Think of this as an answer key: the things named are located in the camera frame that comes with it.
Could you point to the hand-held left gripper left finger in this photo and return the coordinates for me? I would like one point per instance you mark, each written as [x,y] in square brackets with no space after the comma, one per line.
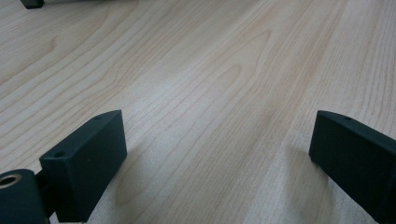
[84,161]

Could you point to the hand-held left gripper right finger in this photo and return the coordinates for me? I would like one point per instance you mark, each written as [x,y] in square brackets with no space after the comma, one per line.
[355,158]

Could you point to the dark grey appliance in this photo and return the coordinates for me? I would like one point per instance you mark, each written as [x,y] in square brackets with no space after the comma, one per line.
[31,3]

